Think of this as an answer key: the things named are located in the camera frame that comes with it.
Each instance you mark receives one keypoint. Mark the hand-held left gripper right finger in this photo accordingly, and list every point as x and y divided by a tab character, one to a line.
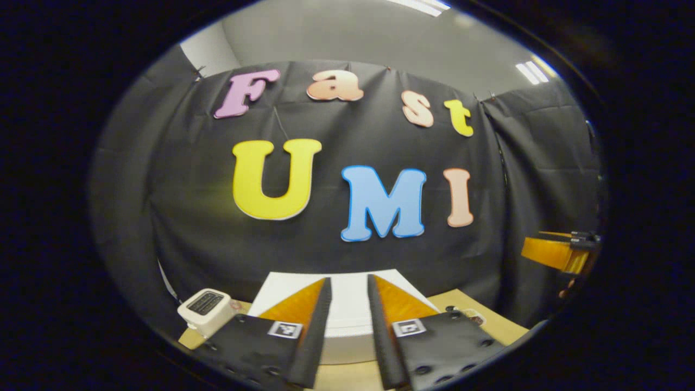
383	342

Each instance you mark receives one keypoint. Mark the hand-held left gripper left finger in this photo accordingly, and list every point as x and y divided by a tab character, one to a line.
315	336

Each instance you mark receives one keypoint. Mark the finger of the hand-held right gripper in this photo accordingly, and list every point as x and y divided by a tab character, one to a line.
548	254

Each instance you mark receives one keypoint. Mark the white microwave oven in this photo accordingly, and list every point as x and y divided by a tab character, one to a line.
350	304

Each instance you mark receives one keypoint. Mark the black backdrop cloth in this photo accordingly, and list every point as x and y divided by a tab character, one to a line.
326	244

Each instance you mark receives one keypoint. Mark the white sectioned bean plate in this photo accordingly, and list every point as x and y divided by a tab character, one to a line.
473	316

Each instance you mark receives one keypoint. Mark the white toaster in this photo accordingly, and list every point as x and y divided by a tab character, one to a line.
203	312

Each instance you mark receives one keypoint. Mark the small ceiling light panel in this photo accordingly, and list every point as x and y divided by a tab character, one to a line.
533	71

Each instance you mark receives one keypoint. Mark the large ceiling light panel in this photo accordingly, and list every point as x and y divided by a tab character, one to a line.
421	5

